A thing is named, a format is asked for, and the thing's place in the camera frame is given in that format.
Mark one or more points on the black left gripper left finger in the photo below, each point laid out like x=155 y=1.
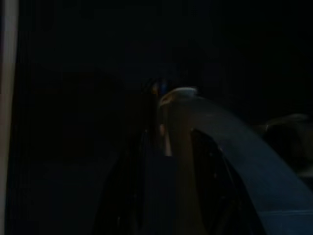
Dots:
x=132 y=183

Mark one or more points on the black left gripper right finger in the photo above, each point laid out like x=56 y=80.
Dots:
x=215 y=186

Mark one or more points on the shiny steel bowl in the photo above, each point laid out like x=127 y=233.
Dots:
x=244 y=151

